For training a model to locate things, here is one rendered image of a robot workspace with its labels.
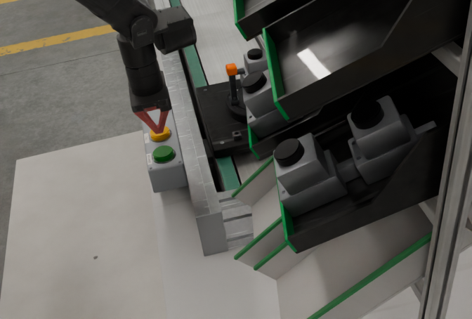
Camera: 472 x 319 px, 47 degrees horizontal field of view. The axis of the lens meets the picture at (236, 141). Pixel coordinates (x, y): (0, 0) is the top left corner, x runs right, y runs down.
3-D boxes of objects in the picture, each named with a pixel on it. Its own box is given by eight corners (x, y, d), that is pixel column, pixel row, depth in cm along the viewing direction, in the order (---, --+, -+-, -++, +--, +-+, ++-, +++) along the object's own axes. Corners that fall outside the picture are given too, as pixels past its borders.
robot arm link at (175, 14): (107, -11, 84) (130, 22, 80) (174, -32, 88) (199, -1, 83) (118, 44, 94) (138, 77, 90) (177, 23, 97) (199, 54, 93)
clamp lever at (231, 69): (230, 101, 110) (227, 68, 105) (227, 95, 111) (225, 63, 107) (247, 98, 110) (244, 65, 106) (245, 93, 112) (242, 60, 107)
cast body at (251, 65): (244, 90, 108) (241, 60, 103) (239, 79, 111) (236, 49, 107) (285, 82, 109) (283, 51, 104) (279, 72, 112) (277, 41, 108)
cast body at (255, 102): (258, 140, 67) (229, 100, 64) (256, 119, 71) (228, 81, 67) (319, 110, 65) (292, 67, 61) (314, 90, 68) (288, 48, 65)
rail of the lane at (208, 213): (204, 256, 96) (194, 213, 90) (158, 41, 166) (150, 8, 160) (234, 249, 97) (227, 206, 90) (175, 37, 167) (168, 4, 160)
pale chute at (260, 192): (258, 271, 77) (233, 259, 75) (252, 206, 87) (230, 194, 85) (410, 148, 64) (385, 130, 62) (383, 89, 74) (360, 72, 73)
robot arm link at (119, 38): (109, 27, 89) (121, 40, 85) (148, 15, 91) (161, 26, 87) (120, 64, 93) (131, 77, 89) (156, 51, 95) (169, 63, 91)
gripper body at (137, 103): (164, 78, 100) (156, 42, 96) (171, 107, 92) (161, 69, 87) (130, 86, 99) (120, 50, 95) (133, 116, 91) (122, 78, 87)
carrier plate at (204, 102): (215, 159, 104) (213, 150, 102) (196, 95, 123) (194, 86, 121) (333, 133, 106) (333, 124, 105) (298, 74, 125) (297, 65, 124)
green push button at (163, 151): (155, 167, 103) (153, 159, 102) (153, 154, 106) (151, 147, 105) (175, 163, 104) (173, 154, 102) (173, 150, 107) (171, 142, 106)
